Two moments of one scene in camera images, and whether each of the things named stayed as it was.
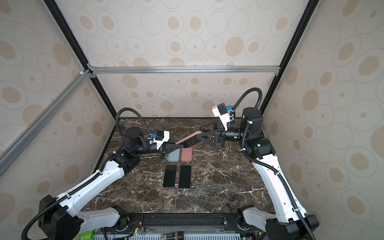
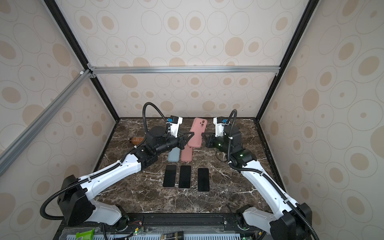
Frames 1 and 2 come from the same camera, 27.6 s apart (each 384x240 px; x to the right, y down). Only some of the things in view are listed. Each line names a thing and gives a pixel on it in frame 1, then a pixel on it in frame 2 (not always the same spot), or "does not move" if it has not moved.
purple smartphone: (170, 176) does not move
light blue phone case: (174, 156) does not move
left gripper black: (165, 148) to (182, 142)
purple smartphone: (185, 175) does not move
